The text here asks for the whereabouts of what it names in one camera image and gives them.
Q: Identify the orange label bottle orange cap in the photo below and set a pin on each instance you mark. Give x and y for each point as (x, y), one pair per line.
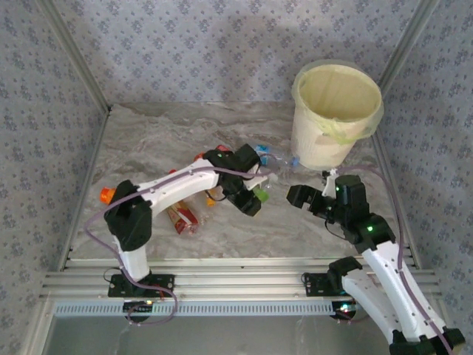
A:
(107, 195)

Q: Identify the aluminium corner post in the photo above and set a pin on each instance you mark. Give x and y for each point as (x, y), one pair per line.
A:
(410, 37)
(78, 55)

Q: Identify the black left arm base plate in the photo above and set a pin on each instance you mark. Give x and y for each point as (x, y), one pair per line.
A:
(164, 283)

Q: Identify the right controller board with LED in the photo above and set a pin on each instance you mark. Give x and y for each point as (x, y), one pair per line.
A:
(345, 307)

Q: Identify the yellow-green bin liner bag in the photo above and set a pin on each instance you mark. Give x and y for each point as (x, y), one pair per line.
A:
(340, 96)

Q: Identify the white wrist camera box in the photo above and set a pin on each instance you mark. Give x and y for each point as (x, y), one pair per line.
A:
(327, 186)
(258, 181)

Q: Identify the grey metal panel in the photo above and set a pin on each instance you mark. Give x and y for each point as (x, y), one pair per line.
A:
(240, 336)

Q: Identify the left controller board with LED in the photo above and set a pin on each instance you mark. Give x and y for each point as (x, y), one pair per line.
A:
(138, 307)

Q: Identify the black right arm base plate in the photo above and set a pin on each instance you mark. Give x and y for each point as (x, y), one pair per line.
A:
(314, 284)

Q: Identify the aluminium side rail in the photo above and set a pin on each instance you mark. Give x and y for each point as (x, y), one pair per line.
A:
(96, 148)
(378, 151)

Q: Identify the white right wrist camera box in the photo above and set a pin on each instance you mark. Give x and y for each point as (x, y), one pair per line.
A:
(327, 186)

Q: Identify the white plastic waste bin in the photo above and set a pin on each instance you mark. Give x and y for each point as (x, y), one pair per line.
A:
(314, 148)

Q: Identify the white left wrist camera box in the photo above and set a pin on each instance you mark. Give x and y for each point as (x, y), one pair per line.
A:
(258, 181)

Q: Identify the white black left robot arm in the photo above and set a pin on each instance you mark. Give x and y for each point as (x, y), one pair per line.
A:
(177, 185)

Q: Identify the clear bottle green cap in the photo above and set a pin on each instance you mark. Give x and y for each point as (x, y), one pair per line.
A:
(261, 193)

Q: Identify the clear bottle blue label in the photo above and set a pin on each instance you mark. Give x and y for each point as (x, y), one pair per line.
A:
(295, 161)

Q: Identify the aluminium frame rail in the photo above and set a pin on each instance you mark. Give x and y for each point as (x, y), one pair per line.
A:
(240, 281)

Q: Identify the amber tea bottle red label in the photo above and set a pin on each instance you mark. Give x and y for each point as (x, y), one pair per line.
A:
(183, 222)

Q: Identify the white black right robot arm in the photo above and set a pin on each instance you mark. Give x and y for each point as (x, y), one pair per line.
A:
(391, 273)

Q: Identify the controller board with led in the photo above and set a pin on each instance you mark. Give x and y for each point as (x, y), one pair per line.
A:
(138, 307)
(345, 307)

